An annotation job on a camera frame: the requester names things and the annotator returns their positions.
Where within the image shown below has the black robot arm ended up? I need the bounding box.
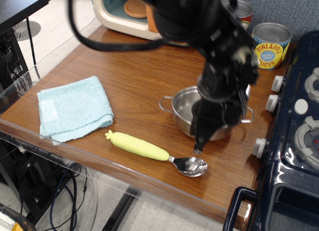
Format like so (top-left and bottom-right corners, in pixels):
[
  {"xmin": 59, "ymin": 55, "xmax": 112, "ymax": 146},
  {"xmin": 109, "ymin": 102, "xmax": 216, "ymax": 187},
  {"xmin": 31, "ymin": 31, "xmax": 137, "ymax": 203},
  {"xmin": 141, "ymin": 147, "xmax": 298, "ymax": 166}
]
[{"xmin": 141, "ymin": 0, "xmax": 259, "ymax": 155}]

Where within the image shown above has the pineapple slices can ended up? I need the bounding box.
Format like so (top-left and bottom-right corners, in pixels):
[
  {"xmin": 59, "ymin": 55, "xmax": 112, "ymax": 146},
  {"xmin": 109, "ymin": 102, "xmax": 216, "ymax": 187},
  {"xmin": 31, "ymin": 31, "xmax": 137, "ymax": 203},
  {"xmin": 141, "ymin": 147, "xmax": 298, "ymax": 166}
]
[{"xmin": 252, "ymin": 22, "xmax": 293, "ymax": 70}]

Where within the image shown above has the tomato sauce can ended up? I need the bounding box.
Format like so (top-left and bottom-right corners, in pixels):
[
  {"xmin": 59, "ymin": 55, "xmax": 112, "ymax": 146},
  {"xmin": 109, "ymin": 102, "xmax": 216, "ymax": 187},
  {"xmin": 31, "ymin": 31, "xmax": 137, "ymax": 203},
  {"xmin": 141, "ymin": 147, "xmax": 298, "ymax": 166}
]
[{"xmin": 222, "ymin": 0, "xmax": 254, "ymax": 31}]

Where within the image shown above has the dark blue toy stove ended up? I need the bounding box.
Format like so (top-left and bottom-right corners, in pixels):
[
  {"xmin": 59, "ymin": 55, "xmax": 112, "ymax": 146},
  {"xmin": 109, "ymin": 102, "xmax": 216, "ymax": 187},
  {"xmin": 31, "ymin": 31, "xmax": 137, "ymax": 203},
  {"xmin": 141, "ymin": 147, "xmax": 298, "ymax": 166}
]
[{"xmin": 223, "ymin": 31, "xmax": 319, "ymax": 231}]

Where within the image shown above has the spoon with green handle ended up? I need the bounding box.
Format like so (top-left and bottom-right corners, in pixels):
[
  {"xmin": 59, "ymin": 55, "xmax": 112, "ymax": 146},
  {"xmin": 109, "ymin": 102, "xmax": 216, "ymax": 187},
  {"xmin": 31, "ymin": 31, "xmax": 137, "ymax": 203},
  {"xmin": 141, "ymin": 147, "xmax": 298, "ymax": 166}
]
[{"xmin": 105, "ymin": 130, "xmax": 208, "ymax": 178}]

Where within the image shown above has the small stainless steel pot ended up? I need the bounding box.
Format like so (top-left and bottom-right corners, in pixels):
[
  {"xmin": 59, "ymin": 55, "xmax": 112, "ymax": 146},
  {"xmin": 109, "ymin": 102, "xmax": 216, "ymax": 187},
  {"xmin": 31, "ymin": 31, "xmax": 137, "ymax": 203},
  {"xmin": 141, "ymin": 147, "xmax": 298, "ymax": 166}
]
[{"xmin": 159, "ymin": 85, "xmax": 255, "ymax": 141}]

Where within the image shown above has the light blue folded cloth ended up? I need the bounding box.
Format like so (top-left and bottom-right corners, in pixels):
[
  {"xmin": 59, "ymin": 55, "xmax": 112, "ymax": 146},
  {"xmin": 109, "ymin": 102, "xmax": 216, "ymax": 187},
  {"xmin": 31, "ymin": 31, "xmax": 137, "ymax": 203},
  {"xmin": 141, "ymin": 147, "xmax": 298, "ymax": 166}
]
[{"xmin": 37, "ymin": 76, "xmax": 114, "ymax": 144}]

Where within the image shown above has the blue cable under table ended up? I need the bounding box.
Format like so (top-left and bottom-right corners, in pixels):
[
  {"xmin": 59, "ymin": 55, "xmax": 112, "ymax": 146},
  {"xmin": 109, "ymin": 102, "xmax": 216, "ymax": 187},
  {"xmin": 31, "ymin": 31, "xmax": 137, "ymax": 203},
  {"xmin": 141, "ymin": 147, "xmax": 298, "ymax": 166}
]
[{"xmin": 49, "ymin": 166, "xmax": 88, "ymax": 231}]

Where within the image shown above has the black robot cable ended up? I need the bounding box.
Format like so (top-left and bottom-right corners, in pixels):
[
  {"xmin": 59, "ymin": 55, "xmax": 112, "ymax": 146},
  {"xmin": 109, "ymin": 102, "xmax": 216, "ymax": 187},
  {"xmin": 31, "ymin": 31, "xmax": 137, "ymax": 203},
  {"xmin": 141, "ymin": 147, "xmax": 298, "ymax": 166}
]
[{"xmin": 67, "ymin": 0, "xmax": 166, "ymax": 52}]

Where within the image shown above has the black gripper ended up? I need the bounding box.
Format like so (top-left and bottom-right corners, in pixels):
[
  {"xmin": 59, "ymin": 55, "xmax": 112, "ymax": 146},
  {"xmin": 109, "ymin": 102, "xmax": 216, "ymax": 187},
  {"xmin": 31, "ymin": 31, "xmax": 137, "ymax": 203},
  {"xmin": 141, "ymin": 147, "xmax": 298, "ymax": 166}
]
[{"xmin": 189, "ymin": 90, "xmax": 246, "ymax": 155}]

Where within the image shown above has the plush mushroom toy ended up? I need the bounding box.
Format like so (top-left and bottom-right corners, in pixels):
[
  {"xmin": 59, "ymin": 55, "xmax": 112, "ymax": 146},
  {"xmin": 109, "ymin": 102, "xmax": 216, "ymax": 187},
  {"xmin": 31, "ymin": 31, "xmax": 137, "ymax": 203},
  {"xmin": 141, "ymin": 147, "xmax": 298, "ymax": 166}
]
[{"xmin": 245, "ymin": 84, "xmax": 251, "ymax": 98}]

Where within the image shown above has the black desk at left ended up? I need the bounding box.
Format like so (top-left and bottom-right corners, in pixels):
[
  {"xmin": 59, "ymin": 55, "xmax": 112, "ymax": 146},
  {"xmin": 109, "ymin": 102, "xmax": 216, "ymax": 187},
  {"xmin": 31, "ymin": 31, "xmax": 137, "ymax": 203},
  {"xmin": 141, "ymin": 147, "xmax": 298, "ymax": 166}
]
[{"xmin": 0, "ymin": 0, "xmax": 51, "ymax": 34}]

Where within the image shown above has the black cable under table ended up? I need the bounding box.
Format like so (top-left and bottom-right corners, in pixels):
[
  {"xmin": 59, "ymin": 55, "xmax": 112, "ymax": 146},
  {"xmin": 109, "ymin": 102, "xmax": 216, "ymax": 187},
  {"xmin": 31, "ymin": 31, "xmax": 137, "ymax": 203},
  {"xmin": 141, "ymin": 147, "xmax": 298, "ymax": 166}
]
[{"xmin": 44, "ymin": 163, "xmax": 88, "ymax": 231}]

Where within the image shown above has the toy microwave oven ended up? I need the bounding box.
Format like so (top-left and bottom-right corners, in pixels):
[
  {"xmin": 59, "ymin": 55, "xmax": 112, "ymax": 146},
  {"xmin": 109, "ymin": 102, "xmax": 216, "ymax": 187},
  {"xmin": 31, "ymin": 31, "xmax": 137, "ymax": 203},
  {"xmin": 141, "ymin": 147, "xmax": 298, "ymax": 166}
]
[{"xmin": 92, "ymin": 0, "xmax": 161, "ymax": 40}]

